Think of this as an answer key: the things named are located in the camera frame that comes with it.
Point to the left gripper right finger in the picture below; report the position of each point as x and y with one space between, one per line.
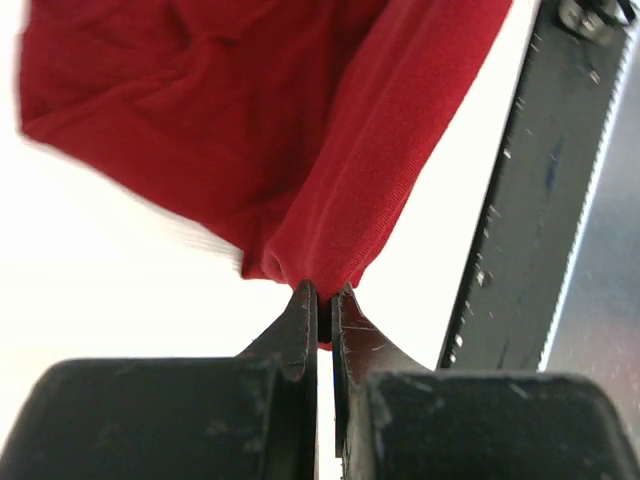
395 419

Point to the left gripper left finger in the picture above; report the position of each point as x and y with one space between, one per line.
251 416

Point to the dark red t shirt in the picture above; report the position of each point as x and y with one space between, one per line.
295 130

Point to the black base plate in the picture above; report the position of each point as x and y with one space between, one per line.
518 261

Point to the grey slotted cable duct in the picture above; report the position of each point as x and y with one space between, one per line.
590 200

